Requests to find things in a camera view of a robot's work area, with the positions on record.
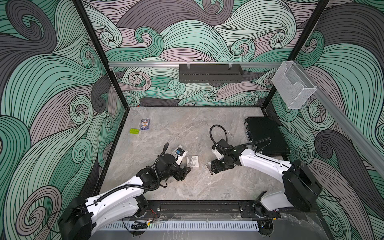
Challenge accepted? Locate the blue playing card box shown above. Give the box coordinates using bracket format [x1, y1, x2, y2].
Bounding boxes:
[140, 119, 150, 131]

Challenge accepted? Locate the clear acrylic wall holder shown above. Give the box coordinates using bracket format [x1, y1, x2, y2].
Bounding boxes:
[272, 61, 317, 110]

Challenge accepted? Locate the white slotted cable duct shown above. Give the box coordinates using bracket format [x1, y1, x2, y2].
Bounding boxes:
[98, 220, 260, 232]

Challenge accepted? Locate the green toy building brick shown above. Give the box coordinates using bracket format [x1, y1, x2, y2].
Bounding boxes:
[129, 129, 140, 135]

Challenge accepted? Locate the aluminium wall rail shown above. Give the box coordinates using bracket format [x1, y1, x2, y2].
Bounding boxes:
[300, 65, 384, 175]
[108, 61, 282, 69]

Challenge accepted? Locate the black corner frame post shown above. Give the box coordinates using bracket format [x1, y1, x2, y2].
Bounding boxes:
[73, 0, 130, 111]

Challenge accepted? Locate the black case on table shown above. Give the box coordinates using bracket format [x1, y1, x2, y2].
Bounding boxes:
[244, 117, 290, 157]

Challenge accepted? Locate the aluminium wall rail back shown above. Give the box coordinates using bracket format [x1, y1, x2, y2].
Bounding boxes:
[108, 61, 282, 69]

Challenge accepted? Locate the right black corner post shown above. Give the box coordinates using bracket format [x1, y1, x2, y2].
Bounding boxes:
[261, 0, 329, 112]

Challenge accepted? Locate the aluminium wall rail right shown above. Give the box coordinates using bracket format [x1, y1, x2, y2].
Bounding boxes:
[300, 65, 384, 175]

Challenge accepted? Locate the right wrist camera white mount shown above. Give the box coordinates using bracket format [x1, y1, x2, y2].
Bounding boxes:
[212, 145, 224, 161]

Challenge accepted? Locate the black wall tray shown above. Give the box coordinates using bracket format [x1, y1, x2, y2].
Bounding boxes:
[179, 65, 244, 84]

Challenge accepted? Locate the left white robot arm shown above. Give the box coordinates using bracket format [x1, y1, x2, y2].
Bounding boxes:
[57, 144, 191, 240]

